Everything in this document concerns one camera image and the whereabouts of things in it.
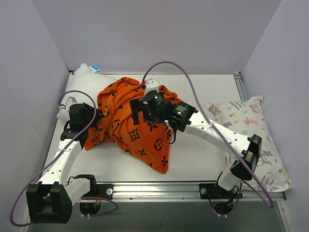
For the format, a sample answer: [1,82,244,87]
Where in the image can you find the orange patterned plush pillowcase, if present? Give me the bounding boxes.
[84,77,173,174]

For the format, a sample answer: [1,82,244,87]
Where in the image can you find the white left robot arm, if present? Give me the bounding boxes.
[26,103,103,224]

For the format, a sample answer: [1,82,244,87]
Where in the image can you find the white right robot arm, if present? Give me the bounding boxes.
[130,90,262,198]

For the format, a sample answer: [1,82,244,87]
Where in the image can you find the white floral deer pillow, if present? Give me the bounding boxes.
[208,96,292,192]

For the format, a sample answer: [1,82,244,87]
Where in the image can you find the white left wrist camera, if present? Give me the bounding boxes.
[59,96,77,111]

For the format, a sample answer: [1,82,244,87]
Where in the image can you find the aluminium back frame rail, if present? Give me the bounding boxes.
[68,70,242,76]

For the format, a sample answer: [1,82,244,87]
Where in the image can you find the aluminium frame rail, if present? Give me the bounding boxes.
[68,70,242,76]
[27,181,287,203]
[233,72,248,101]

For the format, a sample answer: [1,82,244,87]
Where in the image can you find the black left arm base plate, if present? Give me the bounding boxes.
[84,184,114,200]

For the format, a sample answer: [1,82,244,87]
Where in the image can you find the aluminium front frame rail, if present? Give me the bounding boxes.
[27,181,287,203]

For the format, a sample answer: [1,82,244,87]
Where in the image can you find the aluminium right frame rail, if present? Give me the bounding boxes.
[233,72,248,101]

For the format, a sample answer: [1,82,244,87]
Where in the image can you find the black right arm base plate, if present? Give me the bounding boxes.
[198,183,238,200]

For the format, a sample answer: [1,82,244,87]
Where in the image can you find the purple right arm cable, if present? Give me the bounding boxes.
[141,61,274,216]

